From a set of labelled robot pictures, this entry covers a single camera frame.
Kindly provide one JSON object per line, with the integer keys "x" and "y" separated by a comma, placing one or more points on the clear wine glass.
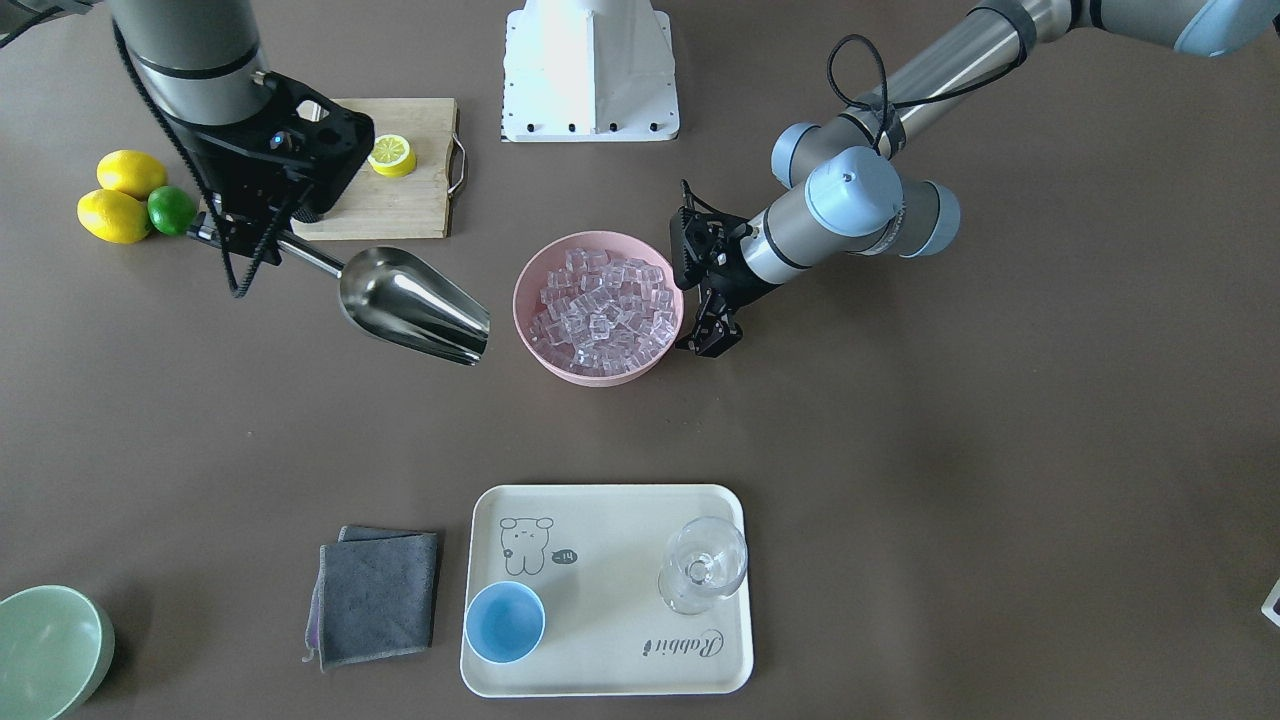
{"x": 706, "y": 561}

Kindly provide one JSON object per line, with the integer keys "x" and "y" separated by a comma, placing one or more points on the yellow lemon lower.
{"x": 113, "y": 216}

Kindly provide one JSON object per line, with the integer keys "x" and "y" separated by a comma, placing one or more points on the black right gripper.
{"x": 222, "y": 168}

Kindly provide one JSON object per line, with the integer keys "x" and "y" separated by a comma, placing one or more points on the cream rabbit tray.
{"x": 592, "y": 553}

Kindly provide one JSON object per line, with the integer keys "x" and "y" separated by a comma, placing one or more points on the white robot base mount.
{"x": 589, "y": 71}

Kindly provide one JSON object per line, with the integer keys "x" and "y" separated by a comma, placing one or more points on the stainless steel ice scoop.
{"x": 397, "y": 297}

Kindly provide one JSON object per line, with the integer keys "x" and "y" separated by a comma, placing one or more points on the green lime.
{"x": 171, "y": 210}

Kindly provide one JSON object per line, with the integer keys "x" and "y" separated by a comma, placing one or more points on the pale green bowl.
{"x": 57, "y": 646}

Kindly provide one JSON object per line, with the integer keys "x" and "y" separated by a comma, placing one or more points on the half lemon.
{"x": 392, "y": 156}

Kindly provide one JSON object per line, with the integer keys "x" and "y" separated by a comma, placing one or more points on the pile of clear ice cubes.
{"x": 599, "y": 314}

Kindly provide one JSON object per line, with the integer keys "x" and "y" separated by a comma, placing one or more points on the pink bowl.
{"x": 524, "y": 295}

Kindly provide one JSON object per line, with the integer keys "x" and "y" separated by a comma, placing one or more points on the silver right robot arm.
{"x": 202, "y": 62}

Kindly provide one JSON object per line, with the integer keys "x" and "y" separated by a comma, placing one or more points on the yellow lemon upper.
{"x": 132, "y": 172}

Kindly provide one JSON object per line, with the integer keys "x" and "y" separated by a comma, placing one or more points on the light blue cup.
{"x": 505, "y": 622}

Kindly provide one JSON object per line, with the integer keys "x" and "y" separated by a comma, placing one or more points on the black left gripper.
{"x": 731, "y": 271}

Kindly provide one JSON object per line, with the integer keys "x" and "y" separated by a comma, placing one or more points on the yellow lemon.
{"x": 132, "y": 172}
{"x": 113, "y": 216}

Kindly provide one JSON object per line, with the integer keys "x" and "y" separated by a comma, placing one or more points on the grey folded cloth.
{"x": 374, "y": 596}

